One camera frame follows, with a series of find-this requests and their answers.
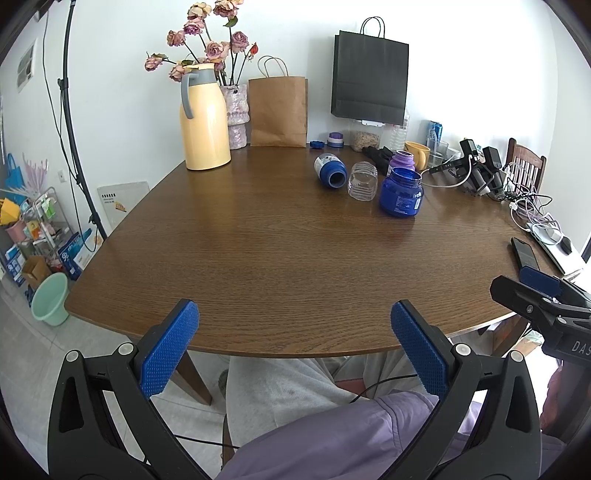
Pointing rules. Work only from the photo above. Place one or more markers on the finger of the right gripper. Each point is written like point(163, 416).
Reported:
point(539, 308)
point(562, 290)

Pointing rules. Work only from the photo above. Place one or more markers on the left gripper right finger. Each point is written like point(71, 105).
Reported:
point(505, 442)

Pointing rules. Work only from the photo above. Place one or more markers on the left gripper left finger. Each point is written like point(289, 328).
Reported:
point(103, 424)

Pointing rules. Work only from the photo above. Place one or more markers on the small blue labelled bottle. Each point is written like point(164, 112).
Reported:
point(331, 171)

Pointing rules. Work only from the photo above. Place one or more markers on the clear ribbed plastic cup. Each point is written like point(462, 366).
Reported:
point(363, 181)

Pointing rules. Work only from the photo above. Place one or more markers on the person's right hand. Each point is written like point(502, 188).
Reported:
point(567, 405)

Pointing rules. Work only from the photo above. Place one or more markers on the grey laptop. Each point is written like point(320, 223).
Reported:
point(551, 241)

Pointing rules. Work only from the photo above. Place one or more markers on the black smartphone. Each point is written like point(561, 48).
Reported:
point(524, 254)

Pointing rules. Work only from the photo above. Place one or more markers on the wooden chair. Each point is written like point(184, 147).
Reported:
point(526, 167)

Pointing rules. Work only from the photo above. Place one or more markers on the green plastic bucket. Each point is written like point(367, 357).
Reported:
point(48, 301)

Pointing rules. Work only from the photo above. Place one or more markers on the black charging devices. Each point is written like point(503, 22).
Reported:
point(475, 171)

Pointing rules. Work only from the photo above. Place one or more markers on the cardboard box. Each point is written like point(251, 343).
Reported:
point(35, 270)

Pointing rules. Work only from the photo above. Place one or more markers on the wide blue jar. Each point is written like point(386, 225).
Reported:
point(402, 193)

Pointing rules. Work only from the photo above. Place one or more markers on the clear drinking glass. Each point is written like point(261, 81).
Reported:
point(439, 153)

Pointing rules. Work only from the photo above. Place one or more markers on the yellow mug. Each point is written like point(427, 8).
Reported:
point(421, 154)

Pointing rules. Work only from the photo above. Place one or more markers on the purple labelled bottle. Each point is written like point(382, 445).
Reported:
point(402, 159)

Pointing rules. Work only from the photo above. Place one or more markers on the black gloves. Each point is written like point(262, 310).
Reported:
point(380, 157)

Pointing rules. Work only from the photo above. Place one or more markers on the clear plastic water bottle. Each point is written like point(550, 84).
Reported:
point(400, 134)

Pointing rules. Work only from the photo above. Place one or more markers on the white leaning board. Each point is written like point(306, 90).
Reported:
point(119, 199)

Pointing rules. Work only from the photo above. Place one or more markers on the jar of grains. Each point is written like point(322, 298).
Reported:
point(362, 139)

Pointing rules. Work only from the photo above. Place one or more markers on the purple white lid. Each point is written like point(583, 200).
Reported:
point(335, 140)

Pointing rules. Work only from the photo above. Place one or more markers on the black paper bag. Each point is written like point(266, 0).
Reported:
point(370, 76)

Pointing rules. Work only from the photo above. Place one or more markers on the yellow thermos jug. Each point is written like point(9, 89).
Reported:
point(203, 119)

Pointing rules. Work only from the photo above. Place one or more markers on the brown paper bag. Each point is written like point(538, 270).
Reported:
point(278, 106)

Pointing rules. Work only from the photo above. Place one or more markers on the pink textured vase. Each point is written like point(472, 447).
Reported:
point(237, 107)

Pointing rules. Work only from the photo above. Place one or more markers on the dried pink flowers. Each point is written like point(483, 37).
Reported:
point(228, 57)

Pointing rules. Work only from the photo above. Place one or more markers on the wire storage rack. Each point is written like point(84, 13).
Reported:
point(48, 228)

